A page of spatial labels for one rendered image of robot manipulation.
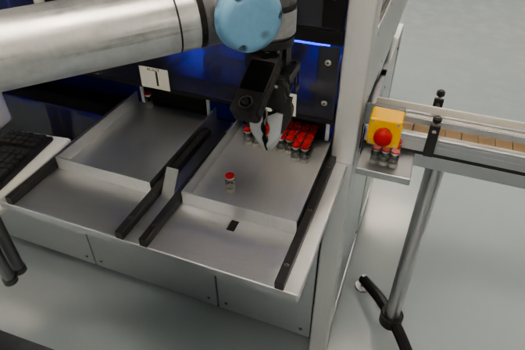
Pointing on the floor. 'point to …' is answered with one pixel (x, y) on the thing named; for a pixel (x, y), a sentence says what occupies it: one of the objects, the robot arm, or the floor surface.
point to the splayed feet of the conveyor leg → (364, 284)
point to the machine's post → (348, 126)
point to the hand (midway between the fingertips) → (266, 146)
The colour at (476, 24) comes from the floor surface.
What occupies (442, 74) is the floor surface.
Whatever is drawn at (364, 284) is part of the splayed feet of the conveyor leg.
